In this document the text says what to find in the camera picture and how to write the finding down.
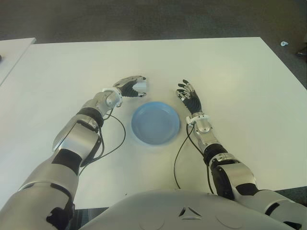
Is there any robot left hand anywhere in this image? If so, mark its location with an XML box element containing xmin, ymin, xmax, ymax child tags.
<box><xmin>112</xmin><ymin>75</ymin><xmax>147</xmax><ymax>98</ymax></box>

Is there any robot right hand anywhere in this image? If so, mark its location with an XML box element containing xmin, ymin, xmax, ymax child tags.
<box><xmin>176</xmin><ymin>79</ymin><xmax>204</xmax><ymax>115</ymax></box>

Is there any white charger block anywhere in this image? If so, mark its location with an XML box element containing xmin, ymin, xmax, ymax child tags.
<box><xmin>134</xmin><ymin>80</ymin><xmax>148</xmax><ymax>96</ymax></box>

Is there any blue round plate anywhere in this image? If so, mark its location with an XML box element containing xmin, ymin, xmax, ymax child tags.
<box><xmin>130</xmin><ymin>101</ymin><xmax>180</xmax><ymax>146</ymax></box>

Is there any grey robot torso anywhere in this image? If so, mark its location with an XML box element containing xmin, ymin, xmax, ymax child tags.
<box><xmin>79</xmin><ymin>189</ymin><xmax>295</xmax><ymax>230</ymax></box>

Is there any white side table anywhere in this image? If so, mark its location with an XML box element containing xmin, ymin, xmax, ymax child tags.
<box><xmin>0</xmin><ymin>37</ymin><xmax>36</xmax><ymax>86</ymax></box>

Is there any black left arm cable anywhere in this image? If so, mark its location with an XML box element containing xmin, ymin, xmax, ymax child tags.
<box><xmin>80</xmin><ymin>109</ymin><xmax>127</xmax><ymax>168</ymax></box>

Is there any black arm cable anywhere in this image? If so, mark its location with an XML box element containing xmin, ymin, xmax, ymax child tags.
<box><xmin>174</xmin><ymin>122</ymin><xmax>216</xmax><ymax>196</ymax></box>
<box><xmin>80</xmin><ymin>109</ymin><xmax>127</xmax><ymax>168</ymax></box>

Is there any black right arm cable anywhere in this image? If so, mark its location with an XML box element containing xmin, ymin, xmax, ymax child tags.
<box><xmin>174</xmin><ymin>122</ymin><xmax>216</xmax><ymax>196</ymax></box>

